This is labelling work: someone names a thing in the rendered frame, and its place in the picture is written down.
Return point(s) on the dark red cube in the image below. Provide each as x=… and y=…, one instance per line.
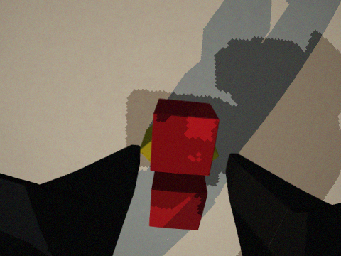
x=177, y=200
x=183, y=137

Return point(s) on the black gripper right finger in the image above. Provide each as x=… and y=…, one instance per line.
x=274, y=218

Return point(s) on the yellow cube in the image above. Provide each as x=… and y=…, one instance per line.
x=146, y=145

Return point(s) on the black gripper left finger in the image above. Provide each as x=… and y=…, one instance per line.
x=80, y=214

